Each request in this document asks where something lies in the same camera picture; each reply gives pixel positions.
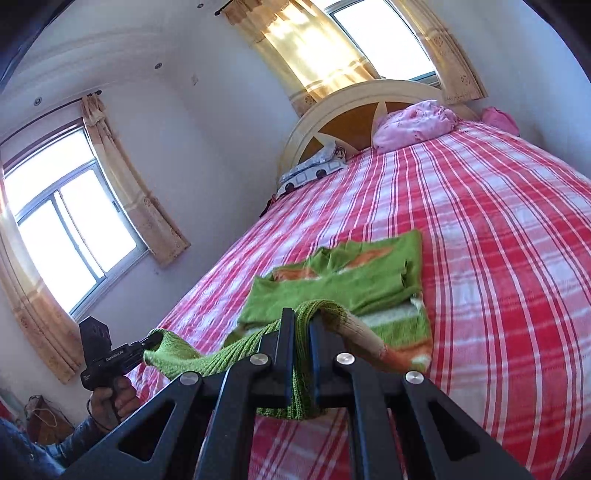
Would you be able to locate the person's left forearm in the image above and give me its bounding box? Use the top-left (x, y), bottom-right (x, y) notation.
top-left (0, 415), bottom-right (109, 480)

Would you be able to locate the narrow window behind headboard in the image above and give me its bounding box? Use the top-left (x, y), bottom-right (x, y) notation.
top-left (323, 0), bottom-right (439, 86)

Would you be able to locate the bed with red plaid sheet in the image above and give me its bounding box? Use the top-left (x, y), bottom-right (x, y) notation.
top-left (124, 122), bottom-right (591, 480)

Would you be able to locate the cream wooden headboard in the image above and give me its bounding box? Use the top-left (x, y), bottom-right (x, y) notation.
top-left (277, 79), bottom-right (481, 185)

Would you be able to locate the person's left hand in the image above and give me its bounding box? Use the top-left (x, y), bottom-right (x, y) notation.
top-left (89, 374), bottom-right (139, 432)

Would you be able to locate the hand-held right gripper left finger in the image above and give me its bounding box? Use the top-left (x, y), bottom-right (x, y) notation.
top-left (60, 307), bottom-right (296, 480)

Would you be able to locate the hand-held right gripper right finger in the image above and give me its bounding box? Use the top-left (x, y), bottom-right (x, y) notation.
top-left (308, 318), bottom-right (536, 480)

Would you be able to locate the pink floral quilt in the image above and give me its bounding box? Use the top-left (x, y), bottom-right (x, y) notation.
top-left (372, 99), bottom-right (459, 153)

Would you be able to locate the yellow patterned curtain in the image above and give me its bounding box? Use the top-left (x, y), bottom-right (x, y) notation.
top-left (81, 92), bottom-right (191, 268)
top-left (222, 0), bottom-right (382, 116)
top-left (397, 0), bottom-right (489, 104)
top-left (0, 175), bottom-right (88, 384)

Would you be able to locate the green orange striped knit sweater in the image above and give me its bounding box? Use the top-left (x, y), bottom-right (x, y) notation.
top-left (143, 229), bottom-right (434, 422)

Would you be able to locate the patterned white pillow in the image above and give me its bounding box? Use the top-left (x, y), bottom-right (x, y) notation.
top-left (277, 141), bottom-right (349, 193)

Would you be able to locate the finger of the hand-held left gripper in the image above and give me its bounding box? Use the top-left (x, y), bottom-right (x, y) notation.
top-left (128, 346), bottom-right (161, 371)
top-left (130, 332), bottom-right (165, 357)

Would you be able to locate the wide sliding window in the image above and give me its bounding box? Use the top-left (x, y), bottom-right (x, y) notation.
top-left (0, 117), bottom-right (151, 319)

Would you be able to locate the pink cloth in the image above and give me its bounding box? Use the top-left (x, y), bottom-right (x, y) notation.
top-left (480, 107), bottom-right (522, 137)

